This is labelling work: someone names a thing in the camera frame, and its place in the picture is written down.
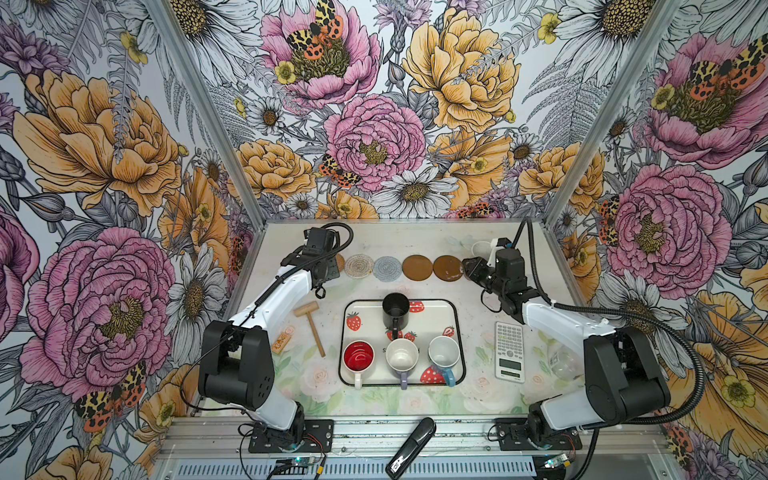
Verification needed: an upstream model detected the black mug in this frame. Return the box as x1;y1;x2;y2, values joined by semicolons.
382;292;410;340

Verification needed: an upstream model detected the white strawberry tray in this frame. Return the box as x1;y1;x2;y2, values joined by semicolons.
338;299;466;390

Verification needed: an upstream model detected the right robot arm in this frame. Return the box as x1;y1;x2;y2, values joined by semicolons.
462;247;671;447

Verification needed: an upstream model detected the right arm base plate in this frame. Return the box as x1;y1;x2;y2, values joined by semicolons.
488;417;583;452

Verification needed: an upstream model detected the small wooden mallet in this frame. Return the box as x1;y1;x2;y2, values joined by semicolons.
293;301;326;358

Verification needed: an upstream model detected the clear glass cup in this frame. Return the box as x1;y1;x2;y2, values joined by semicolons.
548;346;584;381

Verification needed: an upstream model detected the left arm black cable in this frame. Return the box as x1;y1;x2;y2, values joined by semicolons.
178;221;355;415

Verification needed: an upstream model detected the white mug blue handle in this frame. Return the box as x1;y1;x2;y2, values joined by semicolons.
428;335;461;387

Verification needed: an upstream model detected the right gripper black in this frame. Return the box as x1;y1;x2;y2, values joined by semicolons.
461;256;507;297

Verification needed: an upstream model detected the plain brown wooden coaster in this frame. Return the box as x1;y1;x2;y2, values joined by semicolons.
402;254;433;281

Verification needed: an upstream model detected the black stapler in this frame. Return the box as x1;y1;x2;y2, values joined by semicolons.
385;417;436;480

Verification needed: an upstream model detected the multicolour zigzag woven coaster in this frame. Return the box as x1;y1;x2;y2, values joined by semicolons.
344;254;374;279

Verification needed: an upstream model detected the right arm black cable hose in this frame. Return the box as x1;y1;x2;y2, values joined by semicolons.
509;217;707;480

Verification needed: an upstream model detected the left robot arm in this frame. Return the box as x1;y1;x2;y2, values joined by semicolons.
198;222;354;451

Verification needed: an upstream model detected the small wooden block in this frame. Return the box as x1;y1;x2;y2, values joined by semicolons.
271;326;295;355

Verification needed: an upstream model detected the grey woven coaster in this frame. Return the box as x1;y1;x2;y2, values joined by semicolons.
373;256;402;283

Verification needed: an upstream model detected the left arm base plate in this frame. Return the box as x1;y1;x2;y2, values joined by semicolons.
247;419;335;454

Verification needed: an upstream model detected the red inside white mug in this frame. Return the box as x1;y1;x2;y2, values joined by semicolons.
342;340;375;390

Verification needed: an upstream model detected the white mug purple handle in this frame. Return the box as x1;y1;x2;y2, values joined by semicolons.
385;338;419;390

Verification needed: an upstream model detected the scratched brown wooden coaster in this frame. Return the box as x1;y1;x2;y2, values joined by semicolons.
433;255;464;282

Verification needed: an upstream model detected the white calculator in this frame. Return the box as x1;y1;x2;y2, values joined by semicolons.
494;322;525;384

